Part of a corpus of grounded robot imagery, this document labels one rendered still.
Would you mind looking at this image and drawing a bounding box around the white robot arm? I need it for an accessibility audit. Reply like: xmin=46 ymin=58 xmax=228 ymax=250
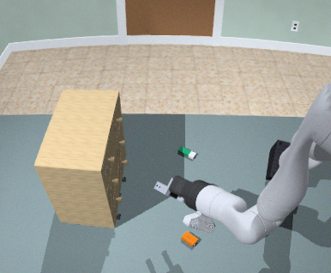
xmin=210 ymin=82 xmax=331 ymax=245

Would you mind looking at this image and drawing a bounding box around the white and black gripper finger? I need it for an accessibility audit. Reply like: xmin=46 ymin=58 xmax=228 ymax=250
xmin=154 ymin=178 xmax=173 ymax=196
xmin=170 ymin=192 xmax=184 ymax=203

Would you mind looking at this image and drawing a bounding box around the light wooden chest of drawers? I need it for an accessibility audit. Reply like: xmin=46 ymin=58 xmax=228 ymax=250
xmin=34 ymin=90 xmax=120 ymax=228

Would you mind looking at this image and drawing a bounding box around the orange rectangular block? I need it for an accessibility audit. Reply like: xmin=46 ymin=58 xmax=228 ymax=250
xmin=182 ymin=232 xmax=198 ymax=247

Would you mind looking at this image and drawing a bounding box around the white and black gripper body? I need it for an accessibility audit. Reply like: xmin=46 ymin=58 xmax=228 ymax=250
xmin=169 ymin=176 xmax=225 ymax=233

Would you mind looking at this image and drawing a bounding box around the wooden drawer front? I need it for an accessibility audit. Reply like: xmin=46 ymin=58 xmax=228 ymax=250
xmin=115 ymin=124 xmax=125 ymax=167
xmin=117 ymin=146 xmax=128 ymax=187
xmin=101 ymin=133 xmax=115 ymax=189
xmin=111 ymin=97 xmax=123 ymax=148
xmin=107 ymin=160 xmax=119 ymax=208
xmin=111 ymin=183 xmax=122 ymax=224

